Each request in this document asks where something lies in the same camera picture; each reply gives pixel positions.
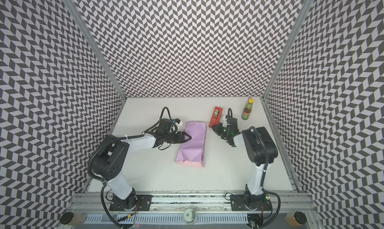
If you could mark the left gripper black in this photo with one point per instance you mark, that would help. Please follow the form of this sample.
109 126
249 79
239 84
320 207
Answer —
180 134

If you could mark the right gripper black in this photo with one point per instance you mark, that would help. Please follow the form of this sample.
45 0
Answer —
221 130

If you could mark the pink wrapping paper sheet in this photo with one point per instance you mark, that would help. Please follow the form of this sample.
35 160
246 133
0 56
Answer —
192 152

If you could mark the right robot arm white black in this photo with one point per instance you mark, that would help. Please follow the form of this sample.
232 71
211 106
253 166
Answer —
261 151

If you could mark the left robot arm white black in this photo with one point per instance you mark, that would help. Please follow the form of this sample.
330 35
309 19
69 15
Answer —
107 161

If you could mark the red tape dispenser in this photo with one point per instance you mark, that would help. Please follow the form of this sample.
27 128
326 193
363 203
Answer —
216 116

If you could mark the green sauce bottle yellow cap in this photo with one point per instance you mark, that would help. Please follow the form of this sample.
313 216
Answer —
247 108

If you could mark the round white button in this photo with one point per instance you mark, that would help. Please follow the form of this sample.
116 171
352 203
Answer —
190 216

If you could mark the right corner jar black lid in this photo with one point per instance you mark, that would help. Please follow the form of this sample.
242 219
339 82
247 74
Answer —
296 219

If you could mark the corner jar black lid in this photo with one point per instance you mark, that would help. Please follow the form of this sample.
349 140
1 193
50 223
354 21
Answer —
73 219
296 219

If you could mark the left corner jar black lid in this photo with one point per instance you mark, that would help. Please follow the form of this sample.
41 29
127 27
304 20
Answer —
73 219

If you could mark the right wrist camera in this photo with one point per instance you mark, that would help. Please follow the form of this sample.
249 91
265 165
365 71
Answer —
225 121

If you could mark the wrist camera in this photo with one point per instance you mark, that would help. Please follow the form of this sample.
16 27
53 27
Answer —
225 121
178 123

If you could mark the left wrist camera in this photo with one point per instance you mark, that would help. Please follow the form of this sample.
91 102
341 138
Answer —
178 123

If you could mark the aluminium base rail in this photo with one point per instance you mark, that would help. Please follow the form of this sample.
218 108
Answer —
220 202

